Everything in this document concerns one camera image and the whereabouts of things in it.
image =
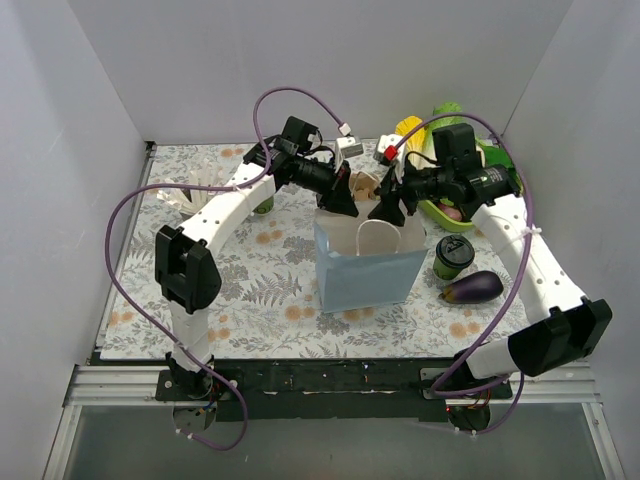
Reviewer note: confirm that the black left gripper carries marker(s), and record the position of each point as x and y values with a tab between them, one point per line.
338	181

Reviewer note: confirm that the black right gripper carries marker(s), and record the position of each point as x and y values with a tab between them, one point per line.
396	186

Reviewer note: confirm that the white paper carry bag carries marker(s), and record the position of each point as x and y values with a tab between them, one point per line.
366	263

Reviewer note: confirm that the stack of paper cups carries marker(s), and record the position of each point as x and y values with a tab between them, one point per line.
265	207

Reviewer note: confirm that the green paper coffee cup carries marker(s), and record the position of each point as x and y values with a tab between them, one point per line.
443	272

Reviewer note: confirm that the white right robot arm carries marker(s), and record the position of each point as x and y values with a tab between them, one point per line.
564	324

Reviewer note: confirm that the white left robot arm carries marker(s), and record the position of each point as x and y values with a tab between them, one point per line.
184	256

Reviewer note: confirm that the brown pulp cup carrier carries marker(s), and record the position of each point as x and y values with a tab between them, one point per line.
363	186

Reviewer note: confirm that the green plastic basket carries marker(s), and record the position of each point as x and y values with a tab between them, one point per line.
432	211

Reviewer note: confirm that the red toy onion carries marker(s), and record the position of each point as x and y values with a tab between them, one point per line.
451	212

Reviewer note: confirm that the green toy leafy vegetable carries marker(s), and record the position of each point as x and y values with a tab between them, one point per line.
494	156

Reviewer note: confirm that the green toy napa cabbage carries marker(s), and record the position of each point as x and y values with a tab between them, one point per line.
447	107

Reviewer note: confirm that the purple toy eggplant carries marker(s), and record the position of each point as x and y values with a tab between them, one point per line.
479	287

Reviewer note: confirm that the floral patterned table mat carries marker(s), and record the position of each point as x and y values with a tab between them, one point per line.
269	304

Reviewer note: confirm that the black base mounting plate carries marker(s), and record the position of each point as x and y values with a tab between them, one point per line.
338	388

